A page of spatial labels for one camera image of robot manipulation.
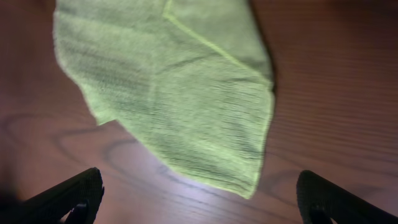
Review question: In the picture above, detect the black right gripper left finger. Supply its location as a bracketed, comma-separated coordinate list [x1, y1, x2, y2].
[1, 167, 104, 224]

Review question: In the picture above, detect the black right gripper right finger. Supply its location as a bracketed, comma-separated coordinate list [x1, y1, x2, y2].
[296, 170, 397, 224]

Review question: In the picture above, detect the light green microfiber cloth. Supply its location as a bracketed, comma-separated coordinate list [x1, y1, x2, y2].
[53, 0, 274, 198]

